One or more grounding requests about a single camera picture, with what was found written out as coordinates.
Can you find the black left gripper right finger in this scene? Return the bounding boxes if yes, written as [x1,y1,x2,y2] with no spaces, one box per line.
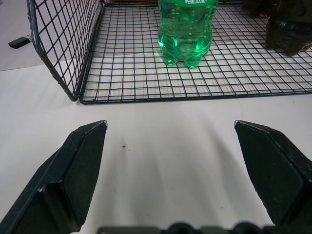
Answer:
[234,119,312,234]

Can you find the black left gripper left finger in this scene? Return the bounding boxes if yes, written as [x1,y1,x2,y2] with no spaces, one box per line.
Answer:
[0,119,108,234]

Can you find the small black usb dongle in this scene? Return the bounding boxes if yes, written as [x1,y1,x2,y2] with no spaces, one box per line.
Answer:
[8,34,32,48]

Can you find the dark cola plastic bottle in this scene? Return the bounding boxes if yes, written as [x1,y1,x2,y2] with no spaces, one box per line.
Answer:
[240,0,312,56]

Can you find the green plastic soda bottle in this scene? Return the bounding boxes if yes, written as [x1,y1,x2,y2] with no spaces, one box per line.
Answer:
[157,0,218,68]

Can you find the black wire basket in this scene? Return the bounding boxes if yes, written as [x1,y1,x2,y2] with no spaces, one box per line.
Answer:
[26,0,312,105]

